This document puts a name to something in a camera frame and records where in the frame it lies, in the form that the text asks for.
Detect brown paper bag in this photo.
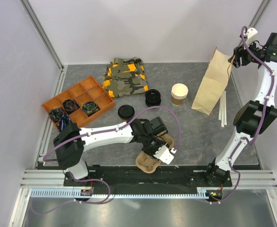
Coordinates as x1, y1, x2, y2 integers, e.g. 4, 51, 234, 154
192, 49, 233, 115

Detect stack of paper cups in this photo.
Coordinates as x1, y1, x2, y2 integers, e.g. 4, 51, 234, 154
171, 83, 188, 106

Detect white paper straws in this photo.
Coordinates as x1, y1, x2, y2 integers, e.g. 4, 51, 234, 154
218, 91, 227, 128

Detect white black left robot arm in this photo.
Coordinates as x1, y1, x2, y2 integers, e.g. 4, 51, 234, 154
54, 117, 174, 186

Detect stack of black lids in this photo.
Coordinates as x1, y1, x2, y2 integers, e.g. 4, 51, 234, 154
145, 89, 161, 107

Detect grey slotted cable duct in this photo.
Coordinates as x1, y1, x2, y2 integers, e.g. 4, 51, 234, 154
30, 188, 210, 199

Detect cardboard cup carrier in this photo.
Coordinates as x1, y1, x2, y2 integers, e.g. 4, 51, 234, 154
135, 132, 174, 174

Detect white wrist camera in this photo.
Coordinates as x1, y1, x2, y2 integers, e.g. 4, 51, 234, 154
242, 26, 258, 46
153, 145, 177, 164

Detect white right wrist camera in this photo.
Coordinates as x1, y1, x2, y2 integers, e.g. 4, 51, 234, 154
242, 26, 258, 46

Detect black plastic cup lid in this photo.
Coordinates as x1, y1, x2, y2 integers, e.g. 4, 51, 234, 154
117, 105, 135, 119

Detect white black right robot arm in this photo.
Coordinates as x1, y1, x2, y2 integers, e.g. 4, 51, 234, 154
203, 26, 277, 186

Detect blue striped rolled sock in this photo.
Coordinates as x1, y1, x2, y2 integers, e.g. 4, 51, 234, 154
58, 114, 72, 132

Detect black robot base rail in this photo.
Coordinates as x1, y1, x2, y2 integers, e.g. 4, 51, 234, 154
57, 164, 232, 192

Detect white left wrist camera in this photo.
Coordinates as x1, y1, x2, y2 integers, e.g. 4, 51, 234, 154
153, 145, 177, 164

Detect orange compartment tray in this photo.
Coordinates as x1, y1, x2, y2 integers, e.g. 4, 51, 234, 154
42, 76, 115, 130

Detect camouflage folded cloth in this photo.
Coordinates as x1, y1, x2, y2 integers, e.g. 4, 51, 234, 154
102, 57, 149, 98

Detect dark patterned rolled sock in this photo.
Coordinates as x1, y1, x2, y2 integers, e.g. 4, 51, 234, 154
48, 108, 64, 123

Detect green yellow rolled sock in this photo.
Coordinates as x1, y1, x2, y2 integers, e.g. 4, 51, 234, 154
81, 101, 100, 117

